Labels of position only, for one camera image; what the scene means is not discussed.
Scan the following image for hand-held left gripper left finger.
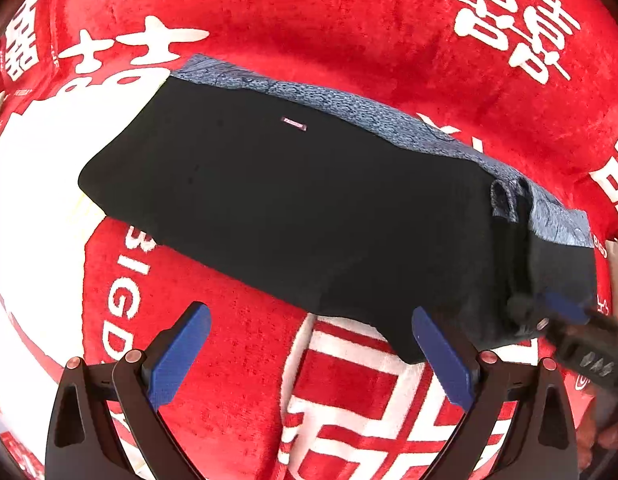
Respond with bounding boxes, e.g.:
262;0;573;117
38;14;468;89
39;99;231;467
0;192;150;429
45;301;212;480

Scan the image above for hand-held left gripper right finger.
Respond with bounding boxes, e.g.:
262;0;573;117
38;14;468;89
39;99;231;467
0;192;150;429
411;306;580;480

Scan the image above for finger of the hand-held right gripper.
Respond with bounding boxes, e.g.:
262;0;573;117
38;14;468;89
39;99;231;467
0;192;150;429
535;290;598;326
506;294;548;335

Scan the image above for black pants with blue trim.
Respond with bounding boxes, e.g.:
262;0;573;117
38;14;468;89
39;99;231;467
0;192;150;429
78;52;602;367

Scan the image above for person's right hand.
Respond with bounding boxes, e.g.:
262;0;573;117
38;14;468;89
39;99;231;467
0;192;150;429
576;397;618;473

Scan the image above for red printed blanket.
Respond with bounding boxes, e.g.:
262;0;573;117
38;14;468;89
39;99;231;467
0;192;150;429
0;0;618;480

